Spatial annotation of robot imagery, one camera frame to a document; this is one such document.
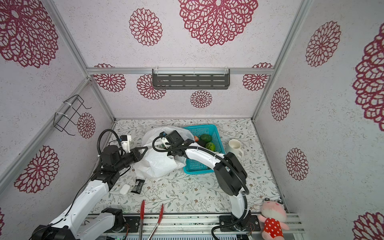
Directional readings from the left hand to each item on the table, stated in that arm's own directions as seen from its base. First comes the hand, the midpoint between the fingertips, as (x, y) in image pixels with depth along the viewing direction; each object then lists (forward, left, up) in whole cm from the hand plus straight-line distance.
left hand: (147, 150), depth 79 cm
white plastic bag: (-9, -6, +2) cm, 11 cm away
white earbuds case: (-14, +15, -19) cm, 28 cm away
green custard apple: (+11, -36, -13) cm, 40 cm away
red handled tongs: (-26, +3, -19) cm, 32 cm away
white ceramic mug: (+12, -52, -16) cm, 56 cm away
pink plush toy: (-30, -63, -13) cm, 70 cm away
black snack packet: (-13, +7, -18) cm, 23 cm away
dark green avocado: (+19, -34, -15) cm, 41 cm away
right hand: (+5, -7, -7) cm, 11 cm away
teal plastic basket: (0, -24, -20) cm, 31 cm away
